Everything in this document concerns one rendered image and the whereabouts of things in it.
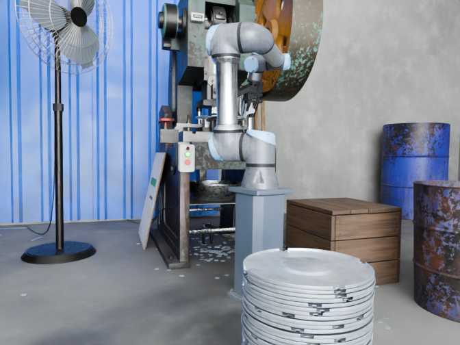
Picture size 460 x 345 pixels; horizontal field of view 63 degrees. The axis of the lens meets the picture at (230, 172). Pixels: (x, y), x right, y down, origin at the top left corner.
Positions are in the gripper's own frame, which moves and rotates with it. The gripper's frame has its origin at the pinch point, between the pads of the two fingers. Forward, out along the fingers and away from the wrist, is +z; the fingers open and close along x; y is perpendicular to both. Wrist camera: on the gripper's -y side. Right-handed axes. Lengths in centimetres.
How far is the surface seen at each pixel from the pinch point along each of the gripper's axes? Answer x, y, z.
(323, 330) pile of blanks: -143, -38, -7
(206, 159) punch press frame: -10.8, -21.4, 21.4
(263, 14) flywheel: 63, 28, -49
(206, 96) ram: 18.8, -16.9, -4.1
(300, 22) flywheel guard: 3, 23, -51
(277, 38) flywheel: 33, 27, -38
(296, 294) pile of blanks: -138, -42, -12
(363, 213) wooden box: -74, 32, 16
